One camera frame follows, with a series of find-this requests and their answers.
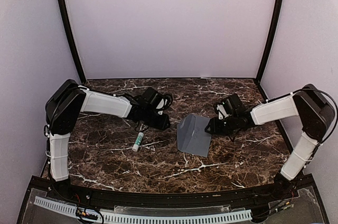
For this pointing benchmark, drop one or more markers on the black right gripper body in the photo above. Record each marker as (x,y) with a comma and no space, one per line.
(227,128)

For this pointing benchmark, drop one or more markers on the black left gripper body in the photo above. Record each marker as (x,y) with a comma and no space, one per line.
(151,121)

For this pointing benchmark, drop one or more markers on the grey envelope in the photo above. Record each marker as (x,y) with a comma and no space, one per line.
(191,135)

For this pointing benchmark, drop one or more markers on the white green glue stick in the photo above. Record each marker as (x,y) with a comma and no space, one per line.
(138,141)

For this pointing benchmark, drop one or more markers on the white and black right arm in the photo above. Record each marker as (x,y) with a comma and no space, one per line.
(316,109)

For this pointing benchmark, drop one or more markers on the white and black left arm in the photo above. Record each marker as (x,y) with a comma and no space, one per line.
(72,102)

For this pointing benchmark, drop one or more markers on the black table edge rail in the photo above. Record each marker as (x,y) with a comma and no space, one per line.
(236,198)

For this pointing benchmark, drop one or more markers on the grey slotted cable duct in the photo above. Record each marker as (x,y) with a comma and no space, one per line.
(145,215)

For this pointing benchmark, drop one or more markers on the black right frame post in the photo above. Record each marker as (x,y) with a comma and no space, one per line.
(269,41)

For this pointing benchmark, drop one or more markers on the black frame post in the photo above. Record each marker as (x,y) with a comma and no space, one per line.
(269,41)
(71,41)

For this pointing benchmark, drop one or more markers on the black left frame post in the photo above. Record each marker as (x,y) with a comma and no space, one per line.
(71,41)

